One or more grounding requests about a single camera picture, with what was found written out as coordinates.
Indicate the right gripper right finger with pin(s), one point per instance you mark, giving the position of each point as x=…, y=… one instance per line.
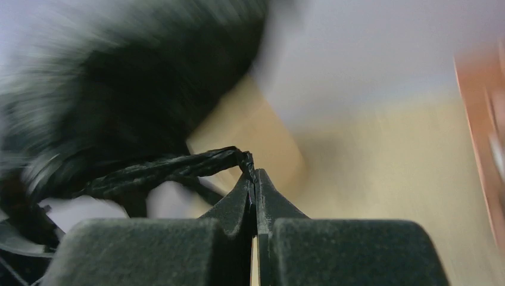
x=294, y=249

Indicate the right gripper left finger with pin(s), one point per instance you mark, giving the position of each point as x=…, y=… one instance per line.
x=214, y=249

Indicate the black plastic trash bag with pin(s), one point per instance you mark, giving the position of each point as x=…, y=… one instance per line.
x=99, y=93

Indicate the orange plastic file organizer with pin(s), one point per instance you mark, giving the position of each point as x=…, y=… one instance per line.
x=480, y=78

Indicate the beige round trash bin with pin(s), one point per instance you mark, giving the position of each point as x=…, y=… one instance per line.
x=244, y=118

